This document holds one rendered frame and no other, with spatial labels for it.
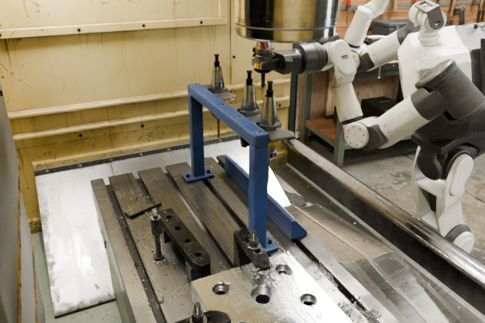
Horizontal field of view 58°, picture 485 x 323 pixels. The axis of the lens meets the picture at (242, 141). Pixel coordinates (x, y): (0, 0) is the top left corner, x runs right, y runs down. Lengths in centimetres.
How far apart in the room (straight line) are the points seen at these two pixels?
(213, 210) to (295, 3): 82
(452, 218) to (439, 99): 65
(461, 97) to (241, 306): 74
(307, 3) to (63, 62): 115
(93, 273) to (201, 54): 89
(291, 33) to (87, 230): 115
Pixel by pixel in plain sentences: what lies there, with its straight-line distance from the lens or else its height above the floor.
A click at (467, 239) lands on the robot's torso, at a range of 180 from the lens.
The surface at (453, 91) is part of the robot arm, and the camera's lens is 121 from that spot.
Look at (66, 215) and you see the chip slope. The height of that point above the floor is 77.
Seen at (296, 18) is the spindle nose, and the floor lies 152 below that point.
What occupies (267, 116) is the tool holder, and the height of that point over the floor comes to 125.
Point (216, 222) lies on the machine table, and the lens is 126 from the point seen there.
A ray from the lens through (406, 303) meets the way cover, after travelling 132.
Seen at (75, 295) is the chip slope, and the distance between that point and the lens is 149.
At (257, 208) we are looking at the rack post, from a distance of 106.
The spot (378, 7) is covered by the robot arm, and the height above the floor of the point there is 143.
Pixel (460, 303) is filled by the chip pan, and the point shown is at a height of 68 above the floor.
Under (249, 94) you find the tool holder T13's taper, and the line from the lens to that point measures 112.
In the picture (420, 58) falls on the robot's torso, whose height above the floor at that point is 133.
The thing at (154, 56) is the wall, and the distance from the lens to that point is 169.
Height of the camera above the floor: 160
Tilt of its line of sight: 23 degrees down
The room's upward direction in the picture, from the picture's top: straight up
